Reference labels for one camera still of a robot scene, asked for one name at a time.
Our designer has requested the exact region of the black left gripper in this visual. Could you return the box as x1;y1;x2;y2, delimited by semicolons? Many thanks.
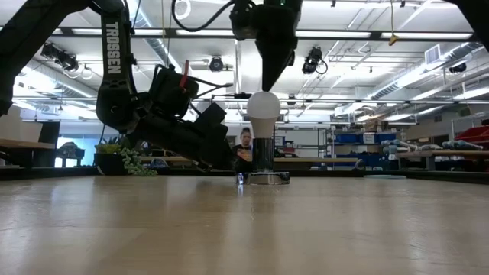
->
133;102;248;173

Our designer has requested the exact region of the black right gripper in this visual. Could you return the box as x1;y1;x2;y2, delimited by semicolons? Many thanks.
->
254;3;303;92

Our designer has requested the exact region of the chrome lamp socket base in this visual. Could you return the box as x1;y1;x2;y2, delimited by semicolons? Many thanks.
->
235;137;290;186

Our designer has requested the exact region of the white lightbulb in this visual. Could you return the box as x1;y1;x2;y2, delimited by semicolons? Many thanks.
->
246;90;282;139

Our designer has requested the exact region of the person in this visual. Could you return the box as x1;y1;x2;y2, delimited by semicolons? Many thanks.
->
232;127;254;173

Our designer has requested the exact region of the black overhead mounted device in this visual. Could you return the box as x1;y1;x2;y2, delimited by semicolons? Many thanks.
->
40;41;80;73
301;46;329;76
209;56;225;73

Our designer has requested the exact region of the ceiling light strip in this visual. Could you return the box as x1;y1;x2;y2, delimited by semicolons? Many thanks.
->
51;27;474;42

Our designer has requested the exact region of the shelf with blue bins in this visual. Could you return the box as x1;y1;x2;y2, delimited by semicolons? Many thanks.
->
331;129;398;169

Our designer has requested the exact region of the green potted plant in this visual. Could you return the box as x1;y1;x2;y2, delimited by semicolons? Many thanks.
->
94;135;158;177

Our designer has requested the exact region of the grey-blue material roll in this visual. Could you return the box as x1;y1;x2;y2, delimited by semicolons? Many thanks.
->
442;140;483;151
381;138;418;154

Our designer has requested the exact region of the white ceiling air vent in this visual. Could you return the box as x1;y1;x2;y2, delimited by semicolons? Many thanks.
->
424;44;442;66

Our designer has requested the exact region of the long wooden workbench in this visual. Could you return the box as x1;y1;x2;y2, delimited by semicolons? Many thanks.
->
395;150;489;172

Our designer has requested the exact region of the thick wooden table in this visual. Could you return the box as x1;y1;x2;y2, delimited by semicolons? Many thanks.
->
0;138;57;169

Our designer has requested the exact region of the red storage bin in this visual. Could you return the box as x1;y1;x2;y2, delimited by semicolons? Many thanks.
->
454;125;489;145

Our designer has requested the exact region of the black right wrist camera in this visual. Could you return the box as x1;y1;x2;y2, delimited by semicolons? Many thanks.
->
228;0;257;41

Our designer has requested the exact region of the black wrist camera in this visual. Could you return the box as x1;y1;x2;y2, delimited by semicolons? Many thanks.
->
228;0;257;41
147;63;200;118

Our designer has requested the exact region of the black left wrist camera cable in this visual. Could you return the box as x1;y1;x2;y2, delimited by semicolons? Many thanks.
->
189;76;235;101

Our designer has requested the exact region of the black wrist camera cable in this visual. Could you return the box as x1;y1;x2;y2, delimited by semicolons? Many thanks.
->
170;0;235;34
189;76;235;101

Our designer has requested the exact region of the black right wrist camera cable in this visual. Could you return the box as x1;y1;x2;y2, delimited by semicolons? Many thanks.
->
170;0;235;34

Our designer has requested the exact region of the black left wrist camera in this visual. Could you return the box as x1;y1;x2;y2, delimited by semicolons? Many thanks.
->
147;63;200;118

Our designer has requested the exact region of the red cable tab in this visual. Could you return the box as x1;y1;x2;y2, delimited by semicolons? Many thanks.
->
180;59;191;91

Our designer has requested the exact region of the yellow hanging cord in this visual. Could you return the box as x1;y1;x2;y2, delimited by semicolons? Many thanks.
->
388;0;400;47

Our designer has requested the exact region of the silver ceiling ventilation duct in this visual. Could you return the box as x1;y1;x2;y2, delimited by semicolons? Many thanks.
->
366;41;489;101

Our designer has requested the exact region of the black aluminium table frame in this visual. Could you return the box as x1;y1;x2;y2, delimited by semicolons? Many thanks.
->
0;166;489;186

